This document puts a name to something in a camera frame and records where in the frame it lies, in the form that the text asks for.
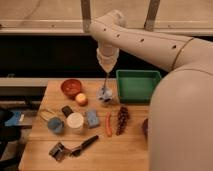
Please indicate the yellow gripper fingers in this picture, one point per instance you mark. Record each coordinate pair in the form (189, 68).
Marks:
(107, 69)

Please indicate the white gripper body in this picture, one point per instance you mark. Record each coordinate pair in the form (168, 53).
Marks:
(107, 62)

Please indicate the silver metal fork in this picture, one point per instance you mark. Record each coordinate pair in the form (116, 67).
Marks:
(105, 83)

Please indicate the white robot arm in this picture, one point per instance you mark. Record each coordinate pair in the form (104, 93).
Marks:
(180, 124)

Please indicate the blue plastic cup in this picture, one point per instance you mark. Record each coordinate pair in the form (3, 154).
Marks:
(55, 125)

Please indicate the green plastic bin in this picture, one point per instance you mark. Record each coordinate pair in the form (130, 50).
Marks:
(136, 86)

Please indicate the apple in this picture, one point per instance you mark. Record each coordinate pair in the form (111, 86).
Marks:
(81, 99)

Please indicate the red bowl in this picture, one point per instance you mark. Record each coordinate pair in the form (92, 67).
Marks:
(71, 87)

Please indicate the blue sponge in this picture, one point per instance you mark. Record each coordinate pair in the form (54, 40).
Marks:
(92, 118)

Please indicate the small black box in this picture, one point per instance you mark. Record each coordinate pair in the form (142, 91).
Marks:
(66, 110)

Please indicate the white lidded container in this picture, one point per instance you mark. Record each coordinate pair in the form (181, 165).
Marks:
(75, 122)

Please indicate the orange carrot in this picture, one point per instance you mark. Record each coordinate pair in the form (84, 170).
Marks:
(108, 125)

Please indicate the purple bowl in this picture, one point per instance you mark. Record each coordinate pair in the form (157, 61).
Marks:
(145, 127)

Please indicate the clear yellowish glass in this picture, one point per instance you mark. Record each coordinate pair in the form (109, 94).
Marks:
(46, 114)

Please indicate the metal clip tool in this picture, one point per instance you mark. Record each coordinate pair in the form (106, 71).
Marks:
(59, 152)

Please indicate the blue object on floor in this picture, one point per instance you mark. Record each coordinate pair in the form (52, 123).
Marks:
(17, 117)

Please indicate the black chair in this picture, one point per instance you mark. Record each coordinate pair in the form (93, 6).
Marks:
(7, 134)

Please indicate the black handled utensil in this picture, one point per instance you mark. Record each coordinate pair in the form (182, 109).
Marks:
(75, 152)

